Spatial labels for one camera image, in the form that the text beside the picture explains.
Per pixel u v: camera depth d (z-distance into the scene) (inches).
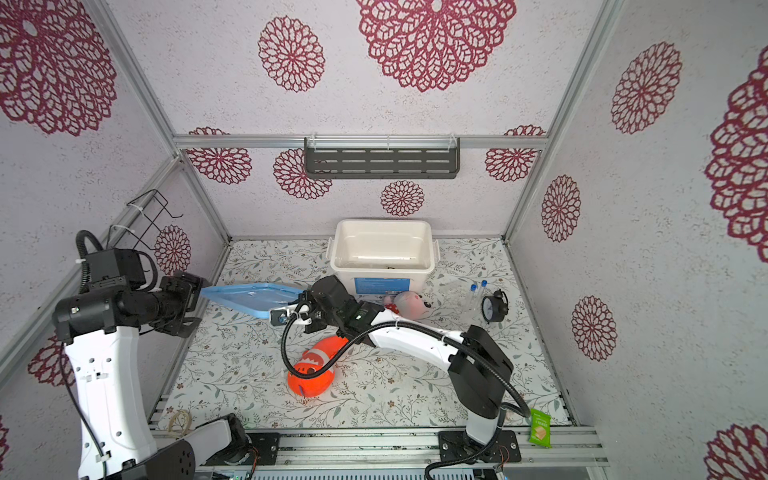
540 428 30.0
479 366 17.8
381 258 47.0
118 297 16.2
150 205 32.1
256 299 32.8
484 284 34.5
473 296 39.8
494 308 36.3
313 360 31.3
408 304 36.2
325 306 23.4
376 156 36.5
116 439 14.2
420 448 29.9
